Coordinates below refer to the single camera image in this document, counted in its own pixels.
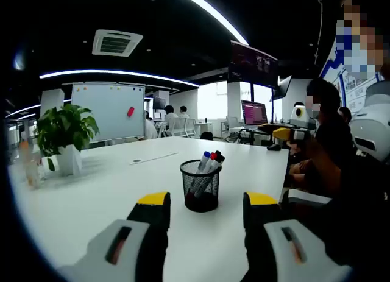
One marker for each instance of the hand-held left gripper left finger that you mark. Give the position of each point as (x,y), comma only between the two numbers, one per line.
(128,248)

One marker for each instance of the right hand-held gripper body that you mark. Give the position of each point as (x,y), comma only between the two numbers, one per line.
(301,114)

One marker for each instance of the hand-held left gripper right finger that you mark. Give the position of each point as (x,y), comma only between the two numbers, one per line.
(286,248)

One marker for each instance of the red-capped whiteboard marker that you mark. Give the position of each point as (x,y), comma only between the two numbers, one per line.
(212,156)

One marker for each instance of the blue-capped whiteboard marker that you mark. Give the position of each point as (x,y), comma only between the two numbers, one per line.
(206,155)

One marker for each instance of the black mesh pen holder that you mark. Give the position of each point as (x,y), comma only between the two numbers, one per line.
(201,184)

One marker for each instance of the whiteboard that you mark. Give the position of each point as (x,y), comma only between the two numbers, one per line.
(103,111)

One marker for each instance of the red whiteboard eraser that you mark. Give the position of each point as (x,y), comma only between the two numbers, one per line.
(130,111)

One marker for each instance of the person's right hand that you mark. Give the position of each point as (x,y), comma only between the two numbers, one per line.
(304,148)

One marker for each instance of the black computer mouse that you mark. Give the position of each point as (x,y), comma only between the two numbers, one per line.
(274,147)

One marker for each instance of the white mesh office chair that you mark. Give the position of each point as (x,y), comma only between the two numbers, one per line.
(190,126)
(176,125)
(233,122)

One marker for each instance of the black office chair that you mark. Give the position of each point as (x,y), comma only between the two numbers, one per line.
(206,136)

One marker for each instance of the dark hanging display screen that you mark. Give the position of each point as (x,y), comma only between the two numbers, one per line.
(253,65)

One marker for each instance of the white chest-worn device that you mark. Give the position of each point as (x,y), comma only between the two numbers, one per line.
(371,126)

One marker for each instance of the person's dark clothing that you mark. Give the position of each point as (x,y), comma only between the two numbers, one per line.
(365,203)

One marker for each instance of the green plant in white pot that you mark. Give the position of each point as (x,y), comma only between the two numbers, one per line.
(68,160)

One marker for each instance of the clear water bottle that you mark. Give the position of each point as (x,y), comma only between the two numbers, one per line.
(44,167)

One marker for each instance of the curved ceiling light strip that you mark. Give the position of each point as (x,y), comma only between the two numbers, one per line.
(122,72)
(27,115)
(24,110)
(213,9)

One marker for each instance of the orange drink bottle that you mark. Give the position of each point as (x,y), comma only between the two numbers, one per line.
(24,146)

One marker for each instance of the row of coloured magnets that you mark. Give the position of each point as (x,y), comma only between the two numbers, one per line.
(85,88)

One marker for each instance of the white ceiling air conditioner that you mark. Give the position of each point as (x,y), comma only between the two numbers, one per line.
(115,44)

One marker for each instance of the tilted wall monitor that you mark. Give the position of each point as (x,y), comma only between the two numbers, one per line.
(285,85)

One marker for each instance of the blue white wall poster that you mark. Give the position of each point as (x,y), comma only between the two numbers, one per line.
(353,93)

